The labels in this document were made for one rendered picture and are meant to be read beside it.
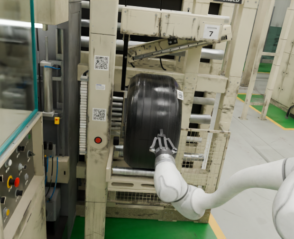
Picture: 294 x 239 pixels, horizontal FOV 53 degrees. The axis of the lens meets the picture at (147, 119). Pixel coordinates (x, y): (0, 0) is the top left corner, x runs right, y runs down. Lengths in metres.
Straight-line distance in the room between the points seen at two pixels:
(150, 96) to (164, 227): 1.53
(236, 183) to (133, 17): 1.15
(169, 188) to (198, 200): 0.15
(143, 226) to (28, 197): 1.40
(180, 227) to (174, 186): 1.69
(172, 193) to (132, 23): 1.05
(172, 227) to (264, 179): 1.91
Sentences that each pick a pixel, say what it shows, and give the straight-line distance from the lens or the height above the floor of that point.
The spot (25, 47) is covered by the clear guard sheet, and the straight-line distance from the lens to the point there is 1.37.
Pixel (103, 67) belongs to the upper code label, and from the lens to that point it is 1.57.
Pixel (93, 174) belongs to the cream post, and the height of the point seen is 0.82.
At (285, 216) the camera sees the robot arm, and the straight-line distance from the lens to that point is 0.69.
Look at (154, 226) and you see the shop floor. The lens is 2.76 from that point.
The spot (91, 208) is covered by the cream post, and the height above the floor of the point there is 0.57.
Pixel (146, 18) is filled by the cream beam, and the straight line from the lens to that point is 1.79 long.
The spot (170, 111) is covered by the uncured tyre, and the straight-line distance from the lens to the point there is 1.49.
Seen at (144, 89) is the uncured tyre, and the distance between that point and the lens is 1.53.
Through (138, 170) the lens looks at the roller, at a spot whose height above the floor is 0.92.
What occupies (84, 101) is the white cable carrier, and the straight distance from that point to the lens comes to 1.65.
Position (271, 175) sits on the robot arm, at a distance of 0.93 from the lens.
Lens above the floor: 1.84
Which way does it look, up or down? 22 degrees down
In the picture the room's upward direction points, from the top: 6 degrees clockwise
